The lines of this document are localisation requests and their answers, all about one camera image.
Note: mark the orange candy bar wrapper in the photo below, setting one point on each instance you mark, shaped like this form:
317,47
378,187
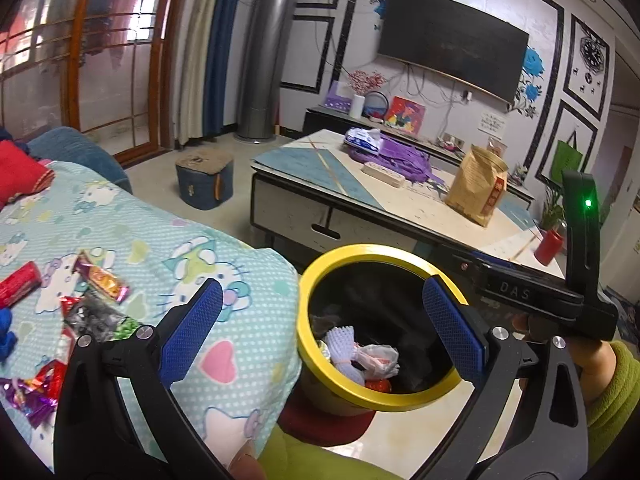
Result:
102,280

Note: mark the red plastic bag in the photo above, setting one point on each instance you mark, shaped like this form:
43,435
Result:
377,385

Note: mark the beige power strip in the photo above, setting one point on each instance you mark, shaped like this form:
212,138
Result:
384,174

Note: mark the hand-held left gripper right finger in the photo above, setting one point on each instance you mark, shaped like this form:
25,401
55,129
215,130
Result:
452,330

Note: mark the dark clear snack wrapper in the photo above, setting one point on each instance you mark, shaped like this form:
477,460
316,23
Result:
92,317

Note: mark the white vase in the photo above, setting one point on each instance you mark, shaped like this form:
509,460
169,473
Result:
356,105

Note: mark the marble coffee table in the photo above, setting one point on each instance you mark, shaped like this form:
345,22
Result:
400,200

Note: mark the red snack wrapper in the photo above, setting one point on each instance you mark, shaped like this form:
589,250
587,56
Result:
20,284

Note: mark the white foam fruit net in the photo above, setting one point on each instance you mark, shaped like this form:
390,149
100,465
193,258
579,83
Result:
342,350

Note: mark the green patterned candy wrapper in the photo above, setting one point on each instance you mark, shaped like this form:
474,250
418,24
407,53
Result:
125,329

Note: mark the cartoon cat print bedsheet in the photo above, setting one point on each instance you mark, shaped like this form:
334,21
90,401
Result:
210,270

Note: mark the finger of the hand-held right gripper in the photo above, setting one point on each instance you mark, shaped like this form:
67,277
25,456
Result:
465,266

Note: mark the black wall clock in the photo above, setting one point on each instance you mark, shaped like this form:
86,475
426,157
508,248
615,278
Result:
592,55

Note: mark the red floral blanket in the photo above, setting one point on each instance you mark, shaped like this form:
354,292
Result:
20,170

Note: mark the green potted plant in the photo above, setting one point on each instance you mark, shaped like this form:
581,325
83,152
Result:
552,210

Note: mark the round sand art frame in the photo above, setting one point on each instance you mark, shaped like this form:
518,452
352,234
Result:
377,110

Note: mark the purple cloth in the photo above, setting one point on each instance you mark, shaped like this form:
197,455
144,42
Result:
405,160

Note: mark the blue storage stool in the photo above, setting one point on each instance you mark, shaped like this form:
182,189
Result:
200,190

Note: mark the blue curtain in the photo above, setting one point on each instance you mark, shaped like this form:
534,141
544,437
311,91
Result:
222,60

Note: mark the brown paper bag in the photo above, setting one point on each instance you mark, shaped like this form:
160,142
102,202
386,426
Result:
475,190

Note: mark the red floor mat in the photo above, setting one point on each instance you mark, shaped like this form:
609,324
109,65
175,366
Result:
320,425

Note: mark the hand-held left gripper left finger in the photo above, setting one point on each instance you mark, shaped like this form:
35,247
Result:
192,332

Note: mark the green hanging bag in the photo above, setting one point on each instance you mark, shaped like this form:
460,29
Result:
567,160

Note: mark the person's right forearm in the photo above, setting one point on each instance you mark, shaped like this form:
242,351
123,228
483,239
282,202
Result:
620,400

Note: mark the clear snack packet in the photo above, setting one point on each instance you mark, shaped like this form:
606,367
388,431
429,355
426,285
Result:
495,146

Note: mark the silver tower air conditioner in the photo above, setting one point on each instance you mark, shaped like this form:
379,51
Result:
265,70

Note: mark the person's right hand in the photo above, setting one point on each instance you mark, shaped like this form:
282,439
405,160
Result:
595,365

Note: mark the red flower branches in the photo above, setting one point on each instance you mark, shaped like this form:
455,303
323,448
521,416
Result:
365,82

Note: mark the wooden glass sliding door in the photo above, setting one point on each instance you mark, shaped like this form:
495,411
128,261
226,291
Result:
115,90

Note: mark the television stand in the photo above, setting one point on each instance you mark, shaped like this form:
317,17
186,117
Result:
320,120

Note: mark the white wall note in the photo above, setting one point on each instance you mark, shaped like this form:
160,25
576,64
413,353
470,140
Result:
490,123

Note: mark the purple shiny candy wrapper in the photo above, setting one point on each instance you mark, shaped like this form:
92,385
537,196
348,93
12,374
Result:
27,402

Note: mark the beige curtain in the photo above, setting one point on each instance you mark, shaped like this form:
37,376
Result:
197,60

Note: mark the red cup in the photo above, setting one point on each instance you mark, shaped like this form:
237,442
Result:
549,247

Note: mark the white tissue pack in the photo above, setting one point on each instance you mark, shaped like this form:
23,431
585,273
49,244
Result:
362,140

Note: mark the purple box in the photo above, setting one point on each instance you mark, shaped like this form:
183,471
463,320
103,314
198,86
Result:
337,97

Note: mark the yellow-rimmed trash bin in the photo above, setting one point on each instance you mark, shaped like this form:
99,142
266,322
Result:
345,390

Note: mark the colourful picture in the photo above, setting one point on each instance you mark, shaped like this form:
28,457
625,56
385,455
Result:
405,115

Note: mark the black wall television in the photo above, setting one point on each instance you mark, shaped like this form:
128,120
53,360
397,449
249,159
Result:
450,40

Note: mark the blue plastic object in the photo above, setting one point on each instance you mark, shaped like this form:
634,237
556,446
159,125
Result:
6,335

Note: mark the person's green fleece clothing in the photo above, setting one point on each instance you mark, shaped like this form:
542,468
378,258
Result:
325,465

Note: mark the red shiny candy wrapper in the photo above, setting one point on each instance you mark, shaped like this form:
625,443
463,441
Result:
47,375

